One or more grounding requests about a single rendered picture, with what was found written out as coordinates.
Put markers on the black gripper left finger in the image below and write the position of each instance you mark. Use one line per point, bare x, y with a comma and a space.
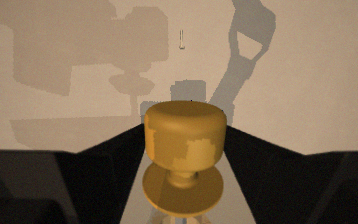
91, 189

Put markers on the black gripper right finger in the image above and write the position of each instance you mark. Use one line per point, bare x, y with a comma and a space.
282, 186

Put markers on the brass door knob with spindle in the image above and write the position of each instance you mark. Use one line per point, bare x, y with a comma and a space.
184, 136

